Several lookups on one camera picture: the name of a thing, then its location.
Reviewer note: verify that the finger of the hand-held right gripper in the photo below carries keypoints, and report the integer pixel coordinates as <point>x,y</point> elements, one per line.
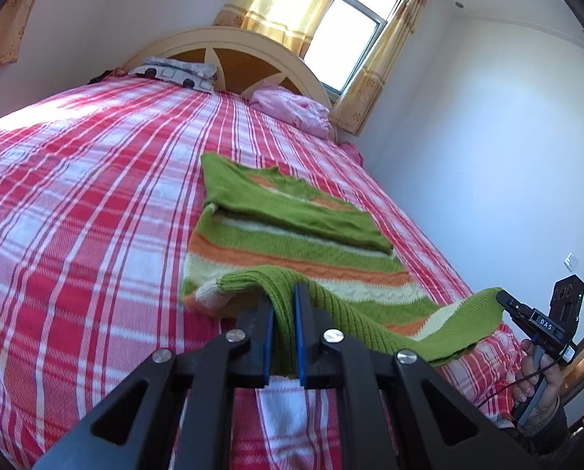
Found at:
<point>512,302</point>
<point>523,325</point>

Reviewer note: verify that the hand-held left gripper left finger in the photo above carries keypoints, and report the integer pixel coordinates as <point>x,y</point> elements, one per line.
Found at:
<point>266,347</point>

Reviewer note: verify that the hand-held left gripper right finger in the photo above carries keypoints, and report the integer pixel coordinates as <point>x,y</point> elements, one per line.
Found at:
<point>300,342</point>

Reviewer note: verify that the green orange striped sweater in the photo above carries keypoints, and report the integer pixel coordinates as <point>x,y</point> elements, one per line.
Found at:
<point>297,254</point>

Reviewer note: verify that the person's right forearm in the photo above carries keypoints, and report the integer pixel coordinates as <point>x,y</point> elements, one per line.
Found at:
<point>549,431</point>

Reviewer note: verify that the person's right hand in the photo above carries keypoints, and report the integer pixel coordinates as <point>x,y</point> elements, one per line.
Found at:
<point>552,384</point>

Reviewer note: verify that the pink cloth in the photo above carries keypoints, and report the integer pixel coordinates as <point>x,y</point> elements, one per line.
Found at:
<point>353,151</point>

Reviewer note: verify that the bed with red plaid sheet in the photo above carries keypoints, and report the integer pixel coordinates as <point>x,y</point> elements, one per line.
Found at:
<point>101,205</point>

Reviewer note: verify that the pink pillow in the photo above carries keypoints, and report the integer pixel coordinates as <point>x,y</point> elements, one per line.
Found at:
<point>294,107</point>

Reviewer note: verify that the narrow yellow curtain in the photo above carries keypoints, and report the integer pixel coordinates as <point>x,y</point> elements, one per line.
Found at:
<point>380,63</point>

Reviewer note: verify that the cream wooden headboard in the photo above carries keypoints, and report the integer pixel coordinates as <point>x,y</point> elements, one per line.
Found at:
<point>272,58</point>

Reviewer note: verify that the grey patterned pillow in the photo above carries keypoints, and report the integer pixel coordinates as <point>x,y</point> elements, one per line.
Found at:
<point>174,72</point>

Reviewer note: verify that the dark cloth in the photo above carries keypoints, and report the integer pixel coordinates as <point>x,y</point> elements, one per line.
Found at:
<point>103,77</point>

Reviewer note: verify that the window behind headboard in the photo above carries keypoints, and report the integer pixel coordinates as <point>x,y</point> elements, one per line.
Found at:
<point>351,29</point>

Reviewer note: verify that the white wall switch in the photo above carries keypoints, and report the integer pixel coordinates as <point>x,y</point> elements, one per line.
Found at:
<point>572,261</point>

